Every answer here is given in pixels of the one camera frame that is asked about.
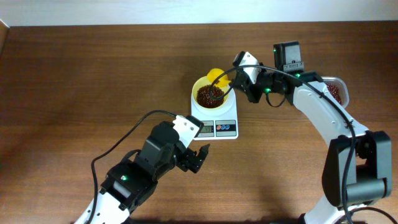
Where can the white digital kitchen scale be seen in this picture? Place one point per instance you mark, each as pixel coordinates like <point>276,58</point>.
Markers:
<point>221,123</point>

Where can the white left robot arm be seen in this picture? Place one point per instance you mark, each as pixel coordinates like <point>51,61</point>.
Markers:
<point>133,180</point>

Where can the red adzuki beans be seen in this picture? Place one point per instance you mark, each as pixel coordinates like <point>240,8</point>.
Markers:
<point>217,92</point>

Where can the clear plastic food container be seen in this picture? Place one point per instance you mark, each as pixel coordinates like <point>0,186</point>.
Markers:
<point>338,89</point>

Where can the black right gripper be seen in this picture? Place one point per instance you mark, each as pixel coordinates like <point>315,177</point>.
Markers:
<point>243,80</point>

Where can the yellow plastic measuring scoop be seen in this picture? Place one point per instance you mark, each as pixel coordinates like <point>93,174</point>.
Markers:
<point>213,76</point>

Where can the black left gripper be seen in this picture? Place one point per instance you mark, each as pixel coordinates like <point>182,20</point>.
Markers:
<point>185,162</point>

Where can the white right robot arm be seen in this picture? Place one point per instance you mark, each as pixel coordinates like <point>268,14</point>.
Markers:
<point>358,167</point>

